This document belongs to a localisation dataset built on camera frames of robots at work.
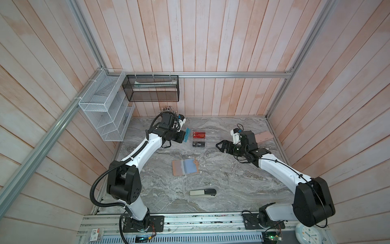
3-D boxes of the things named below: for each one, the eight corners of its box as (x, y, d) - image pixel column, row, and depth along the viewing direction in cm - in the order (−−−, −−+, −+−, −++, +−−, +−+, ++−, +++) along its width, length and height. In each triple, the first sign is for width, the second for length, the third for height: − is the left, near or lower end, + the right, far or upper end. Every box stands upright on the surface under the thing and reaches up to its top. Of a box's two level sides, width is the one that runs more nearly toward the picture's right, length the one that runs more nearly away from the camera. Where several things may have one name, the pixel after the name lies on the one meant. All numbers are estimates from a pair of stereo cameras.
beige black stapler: (189, 197, 84) (189, 194, 79) (189, 192, 85) (189, 189, 81) (215, 197, 84) (216, 194, 79) (215, 192, 85) (216, 189, 81)
